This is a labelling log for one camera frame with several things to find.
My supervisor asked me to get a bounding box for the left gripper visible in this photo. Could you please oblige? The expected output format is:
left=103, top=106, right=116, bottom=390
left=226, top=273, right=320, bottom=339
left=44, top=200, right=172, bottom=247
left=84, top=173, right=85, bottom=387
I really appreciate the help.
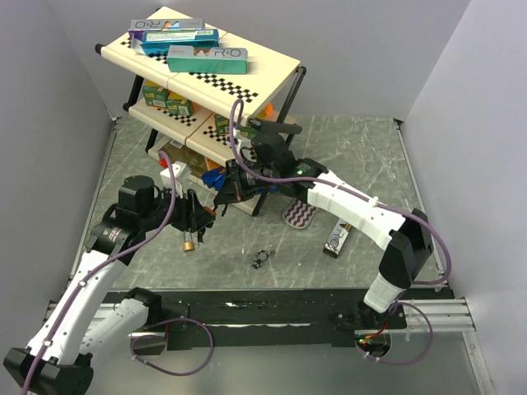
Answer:
left=139, top=181, right=214, bottom=231

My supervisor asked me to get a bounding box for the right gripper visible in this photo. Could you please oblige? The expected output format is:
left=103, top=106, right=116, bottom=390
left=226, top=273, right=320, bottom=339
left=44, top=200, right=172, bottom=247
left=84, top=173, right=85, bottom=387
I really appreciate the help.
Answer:
left=216, top=157, right=279, bottom=204

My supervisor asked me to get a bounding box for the panda keychain with keys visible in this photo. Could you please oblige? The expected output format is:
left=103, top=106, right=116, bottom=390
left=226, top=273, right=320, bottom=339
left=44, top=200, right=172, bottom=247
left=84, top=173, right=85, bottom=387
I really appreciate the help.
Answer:
left=252, top=249, right=276, bottom=269

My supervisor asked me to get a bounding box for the orange black padlock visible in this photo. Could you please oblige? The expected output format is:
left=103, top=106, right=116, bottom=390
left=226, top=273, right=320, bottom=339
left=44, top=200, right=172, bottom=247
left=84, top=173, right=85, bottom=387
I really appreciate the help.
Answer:
left=204, top=207, right=217, bottom=216

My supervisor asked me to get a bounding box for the black-headed key bunch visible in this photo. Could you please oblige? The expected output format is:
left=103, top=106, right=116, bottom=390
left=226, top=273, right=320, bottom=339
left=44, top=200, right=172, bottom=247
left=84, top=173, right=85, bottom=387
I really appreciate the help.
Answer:
left=196, top=229, right=206, bottom=247

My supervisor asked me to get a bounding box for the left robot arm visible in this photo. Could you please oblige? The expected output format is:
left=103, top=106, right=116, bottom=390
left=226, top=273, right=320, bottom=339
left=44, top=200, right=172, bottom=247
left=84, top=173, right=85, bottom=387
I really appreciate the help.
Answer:
left=3, top=175, right=216, bottom=394

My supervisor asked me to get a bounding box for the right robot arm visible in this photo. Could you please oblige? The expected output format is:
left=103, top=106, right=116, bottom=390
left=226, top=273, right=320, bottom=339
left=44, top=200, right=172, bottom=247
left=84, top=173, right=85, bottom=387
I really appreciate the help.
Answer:
left=214, top=121, right=433, bottom=328

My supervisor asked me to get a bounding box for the blue snack bag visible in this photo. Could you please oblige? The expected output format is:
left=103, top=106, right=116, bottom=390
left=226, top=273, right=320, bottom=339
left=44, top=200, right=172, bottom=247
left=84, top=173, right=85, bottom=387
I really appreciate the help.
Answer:
left=202, top=167, right=226, bottom=191

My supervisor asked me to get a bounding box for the long-shackle brass padlock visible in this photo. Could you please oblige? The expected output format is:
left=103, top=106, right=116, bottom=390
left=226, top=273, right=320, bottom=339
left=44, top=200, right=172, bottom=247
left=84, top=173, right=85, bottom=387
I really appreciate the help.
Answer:
left=183, top=232, right=195, bottom=253

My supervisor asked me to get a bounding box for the brown flat packet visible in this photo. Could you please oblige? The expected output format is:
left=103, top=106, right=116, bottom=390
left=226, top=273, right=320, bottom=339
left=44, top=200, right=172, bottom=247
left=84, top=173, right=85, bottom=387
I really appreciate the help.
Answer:
left=161, top=142, right=208, bottom=178

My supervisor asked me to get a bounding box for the green carton right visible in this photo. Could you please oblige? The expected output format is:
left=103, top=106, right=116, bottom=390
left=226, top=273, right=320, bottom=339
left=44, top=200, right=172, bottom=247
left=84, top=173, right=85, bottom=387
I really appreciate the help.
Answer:
left=236, top=126, right=259, bottom=141

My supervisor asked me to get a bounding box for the green carton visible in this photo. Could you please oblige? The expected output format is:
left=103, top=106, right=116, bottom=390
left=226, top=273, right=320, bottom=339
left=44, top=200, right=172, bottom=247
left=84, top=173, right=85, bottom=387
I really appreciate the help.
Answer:
left=142, top=80, right=170, bottom=109
left=214, top=114, right=230, bottom=136
left=166, top=92, right=194, bottom=116
left=236, top=126, right=259, bottom=141

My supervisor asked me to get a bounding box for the beige three-tier shelf rack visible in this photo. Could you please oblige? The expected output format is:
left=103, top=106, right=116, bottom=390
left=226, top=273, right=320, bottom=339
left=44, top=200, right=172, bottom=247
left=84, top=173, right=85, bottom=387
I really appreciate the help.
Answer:
left=95, top=6, right=308, bottom=217

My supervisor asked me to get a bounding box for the purple wavy sponge pad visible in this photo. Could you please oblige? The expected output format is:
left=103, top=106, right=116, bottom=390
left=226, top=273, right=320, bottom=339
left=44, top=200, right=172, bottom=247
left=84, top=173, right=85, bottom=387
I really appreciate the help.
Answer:
left=282, top=199, right=318, bottom=230

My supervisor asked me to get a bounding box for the black R&O box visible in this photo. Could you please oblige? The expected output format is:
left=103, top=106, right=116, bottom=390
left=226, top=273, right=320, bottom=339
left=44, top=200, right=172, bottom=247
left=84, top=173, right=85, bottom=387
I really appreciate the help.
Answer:
left=323, top=219, right=352, bottom=258

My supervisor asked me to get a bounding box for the green carton far left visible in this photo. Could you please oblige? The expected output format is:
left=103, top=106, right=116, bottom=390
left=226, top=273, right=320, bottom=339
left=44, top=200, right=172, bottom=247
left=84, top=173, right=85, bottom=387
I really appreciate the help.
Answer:
left=142, top=80, right=170, bottom=109

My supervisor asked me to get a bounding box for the teal R&O box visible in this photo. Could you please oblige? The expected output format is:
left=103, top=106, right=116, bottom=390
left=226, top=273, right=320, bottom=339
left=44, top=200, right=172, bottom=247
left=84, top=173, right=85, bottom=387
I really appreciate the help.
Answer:
left=166, top=45, right=249, bottom=75

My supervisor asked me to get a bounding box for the blue toothpaste box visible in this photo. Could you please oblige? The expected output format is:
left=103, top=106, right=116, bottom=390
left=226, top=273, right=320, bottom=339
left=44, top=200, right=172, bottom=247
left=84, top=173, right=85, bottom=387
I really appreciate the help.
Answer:
left=137, top=29, right=220, bottom=55

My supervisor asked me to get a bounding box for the purple R&O box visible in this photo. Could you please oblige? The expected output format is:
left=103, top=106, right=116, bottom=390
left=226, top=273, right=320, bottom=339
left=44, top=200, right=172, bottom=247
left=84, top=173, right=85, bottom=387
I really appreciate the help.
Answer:
left=128, top=18, right=205, bottom=40

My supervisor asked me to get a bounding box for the black base frame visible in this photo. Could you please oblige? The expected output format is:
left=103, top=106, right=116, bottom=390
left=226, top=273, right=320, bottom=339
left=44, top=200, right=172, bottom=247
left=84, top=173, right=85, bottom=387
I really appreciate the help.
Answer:
left=100, top=287, right=454, bottom=351

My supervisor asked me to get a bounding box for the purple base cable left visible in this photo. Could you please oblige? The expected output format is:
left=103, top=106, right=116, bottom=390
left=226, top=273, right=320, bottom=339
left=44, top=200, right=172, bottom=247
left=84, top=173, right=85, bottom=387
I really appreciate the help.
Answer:
left=130, top=317, right=215, bottom=376

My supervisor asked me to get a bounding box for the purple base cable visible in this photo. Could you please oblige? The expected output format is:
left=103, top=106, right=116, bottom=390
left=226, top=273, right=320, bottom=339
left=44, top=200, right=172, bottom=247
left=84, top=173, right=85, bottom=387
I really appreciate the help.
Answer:
left=130, top=317, right=215, bottom=376
left=356, top=300, right=434, bottom=368

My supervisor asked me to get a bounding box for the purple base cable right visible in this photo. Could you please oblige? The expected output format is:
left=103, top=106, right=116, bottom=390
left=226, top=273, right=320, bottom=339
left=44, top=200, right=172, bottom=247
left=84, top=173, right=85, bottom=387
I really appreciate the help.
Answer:
left=356, top=300, right=434, bottom=368

